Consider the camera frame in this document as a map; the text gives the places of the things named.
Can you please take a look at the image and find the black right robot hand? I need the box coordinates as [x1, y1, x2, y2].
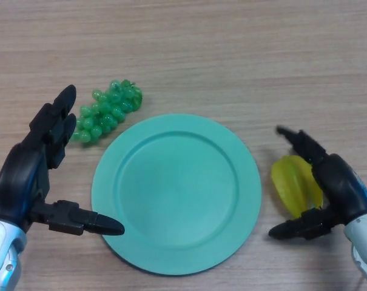
[268, 125, 367, 241]

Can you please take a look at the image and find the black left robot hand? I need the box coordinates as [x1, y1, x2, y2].
[0, 84, 126, 236]

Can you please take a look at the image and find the yellow starfruit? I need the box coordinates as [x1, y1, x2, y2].
[270, 155, 325, 221]

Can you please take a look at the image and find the teal round plate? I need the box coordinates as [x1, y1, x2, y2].
[91, 113, 262, 276]

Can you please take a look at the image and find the green grape bunch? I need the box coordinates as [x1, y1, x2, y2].
[71, 79, 143, 144]

